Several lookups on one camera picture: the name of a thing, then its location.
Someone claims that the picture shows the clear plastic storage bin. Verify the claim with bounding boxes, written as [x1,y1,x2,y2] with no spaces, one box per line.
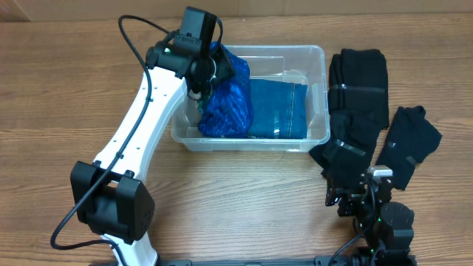
[171,45,330,152]

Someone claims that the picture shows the blue sequin garment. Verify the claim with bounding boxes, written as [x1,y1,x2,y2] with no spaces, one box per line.
[198,45,253,138]

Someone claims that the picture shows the blue denim jeans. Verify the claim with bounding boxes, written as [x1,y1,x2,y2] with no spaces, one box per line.
[248,79,307,139]

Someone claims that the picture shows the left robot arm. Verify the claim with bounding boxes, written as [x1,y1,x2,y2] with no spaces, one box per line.
[70,7,234,265]

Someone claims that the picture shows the small folded black garment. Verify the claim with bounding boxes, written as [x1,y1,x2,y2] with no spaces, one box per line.
[375,106,442,190]

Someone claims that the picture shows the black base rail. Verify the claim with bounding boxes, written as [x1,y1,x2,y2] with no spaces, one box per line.
[88,254,418,266]

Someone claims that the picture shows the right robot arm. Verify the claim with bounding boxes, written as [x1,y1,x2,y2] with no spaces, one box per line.
[316,173,417,266]

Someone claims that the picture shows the large folded black garment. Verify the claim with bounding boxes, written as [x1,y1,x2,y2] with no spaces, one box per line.
[310,49,389,189]

